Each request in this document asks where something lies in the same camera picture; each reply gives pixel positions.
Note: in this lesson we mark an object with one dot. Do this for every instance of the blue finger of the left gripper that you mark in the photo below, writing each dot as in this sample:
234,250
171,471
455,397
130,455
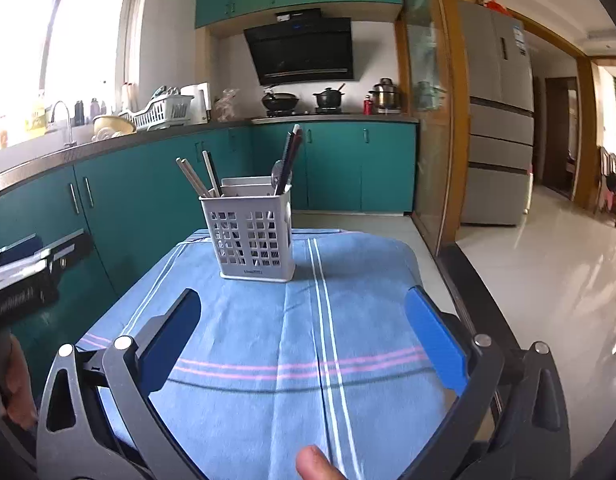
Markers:
24,248

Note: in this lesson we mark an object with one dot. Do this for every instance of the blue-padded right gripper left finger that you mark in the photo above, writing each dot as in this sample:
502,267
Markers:
96,419

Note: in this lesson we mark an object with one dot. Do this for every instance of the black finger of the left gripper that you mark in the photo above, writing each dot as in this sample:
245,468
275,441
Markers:
67,252

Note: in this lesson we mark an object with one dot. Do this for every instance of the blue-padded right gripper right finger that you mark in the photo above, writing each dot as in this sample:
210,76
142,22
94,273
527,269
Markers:
508,419

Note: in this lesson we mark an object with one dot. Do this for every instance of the light wooden chopstick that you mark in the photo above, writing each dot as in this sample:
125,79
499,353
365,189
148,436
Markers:
192,177

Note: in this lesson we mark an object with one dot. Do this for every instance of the pale wooden chopstick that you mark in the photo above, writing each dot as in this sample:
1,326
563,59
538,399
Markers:
212,174

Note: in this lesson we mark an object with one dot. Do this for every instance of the dark brown chopstick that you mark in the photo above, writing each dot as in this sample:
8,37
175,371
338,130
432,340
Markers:
287,159

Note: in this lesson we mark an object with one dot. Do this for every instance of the silver metal spoon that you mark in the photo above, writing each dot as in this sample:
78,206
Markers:
277,177

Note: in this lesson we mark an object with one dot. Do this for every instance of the chrome kitchen faucet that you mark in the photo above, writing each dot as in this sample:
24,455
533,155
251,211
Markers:
60,120

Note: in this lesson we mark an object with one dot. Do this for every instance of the left hand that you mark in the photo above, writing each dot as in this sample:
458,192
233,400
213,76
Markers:
16,400

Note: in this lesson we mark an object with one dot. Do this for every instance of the right hand thumb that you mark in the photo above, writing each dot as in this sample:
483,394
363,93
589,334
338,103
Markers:
312,464

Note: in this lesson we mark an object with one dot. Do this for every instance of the teal lower cabinets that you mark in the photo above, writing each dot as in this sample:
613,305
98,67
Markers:
135,204

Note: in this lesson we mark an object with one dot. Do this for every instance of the yellow bowl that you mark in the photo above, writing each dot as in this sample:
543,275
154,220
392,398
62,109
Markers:
108,127

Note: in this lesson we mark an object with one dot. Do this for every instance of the white dish rack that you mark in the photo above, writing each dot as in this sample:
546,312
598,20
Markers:
167,107

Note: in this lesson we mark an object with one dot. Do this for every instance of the blue striped tablecloth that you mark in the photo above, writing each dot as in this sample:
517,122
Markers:
328,358

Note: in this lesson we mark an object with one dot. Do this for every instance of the white perforated utensil holder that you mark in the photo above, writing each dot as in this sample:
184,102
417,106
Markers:
250,229

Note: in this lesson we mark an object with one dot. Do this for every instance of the white electric kettle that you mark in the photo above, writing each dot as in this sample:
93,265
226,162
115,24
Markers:
199,107

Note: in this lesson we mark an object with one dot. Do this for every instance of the wooden chair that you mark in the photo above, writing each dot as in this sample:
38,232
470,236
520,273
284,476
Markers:
606,181

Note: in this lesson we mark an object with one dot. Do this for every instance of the silver refrigerator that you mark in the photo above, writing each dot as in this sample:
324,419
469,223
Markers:
501,117

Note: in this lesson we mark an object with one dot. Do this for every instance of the black wok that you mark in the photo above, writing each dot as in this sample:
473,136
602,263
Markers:
279,103

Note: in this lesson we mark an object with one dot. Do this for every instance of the black cooking pot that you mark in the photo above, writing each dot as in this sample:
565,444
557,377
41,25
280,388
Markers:
329,98

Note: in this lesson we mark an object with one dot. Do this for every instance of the black range hood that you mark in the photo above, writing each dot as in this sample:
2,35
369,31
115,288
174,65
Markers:
305,49

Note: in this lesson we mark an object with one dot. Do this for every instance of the red bottle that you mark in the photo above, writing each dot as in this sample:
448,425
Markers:
368,105

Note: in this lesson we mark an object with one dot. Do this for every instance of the steel pressure cooker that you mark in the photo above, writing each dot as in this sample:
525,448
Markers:
385,95

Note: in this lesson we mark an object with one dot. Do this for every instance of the glass sliding door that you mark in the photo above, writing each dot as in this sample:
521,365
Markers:
433,80

